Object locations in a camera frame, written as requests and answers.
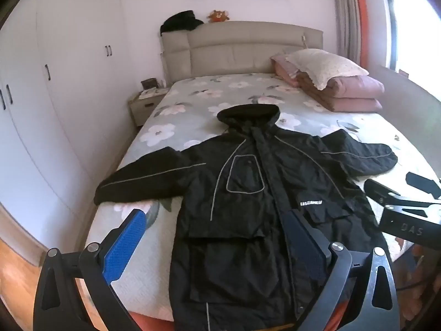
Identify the window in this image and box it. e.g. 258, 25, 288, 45
382, 0, 441, 101

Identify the beige nightstand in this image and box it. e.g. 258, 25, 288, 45
128, 88, 170, 127

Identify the white dotted pillow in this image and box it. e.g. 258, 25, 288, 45
285, 49, 370, 91

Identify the folded pink brown quilt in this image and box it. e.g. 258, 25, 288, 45
296, 71, 386, 113

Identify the grey orange curtain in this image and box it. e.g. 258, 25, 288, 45
329, 0, 368, 74

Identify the orange plush toy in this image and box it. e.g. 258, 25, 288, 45
206, 10, 231, 24

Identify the white wardrobe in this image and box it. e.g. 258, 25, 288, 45
0, 0, 140, 249

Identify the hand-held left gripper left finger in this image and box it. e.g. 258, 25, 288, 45
33, 209, 148, 331

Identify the black cloth bundle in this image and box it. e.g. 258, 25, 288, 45
159, 10, 205, 37

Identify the bed with floral sheet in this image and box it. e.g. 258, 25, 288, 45
83, 72, 441, 331

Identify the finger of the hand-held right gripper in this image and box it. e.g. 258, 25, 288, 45
364, 178, 401, 208
405, 171, 441, 201

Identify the pink pillow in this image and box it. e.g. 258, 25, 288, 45
270, 54, 301, 87

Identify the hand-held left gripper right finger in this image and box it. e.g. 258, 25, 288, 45
283, 210, 402, 331

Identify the beige padded headboard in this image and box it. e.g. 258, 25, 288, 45
161, 21, 324, 87

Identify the black hooded jacket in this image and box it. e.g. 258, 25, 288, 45
94, 103, 399, 331

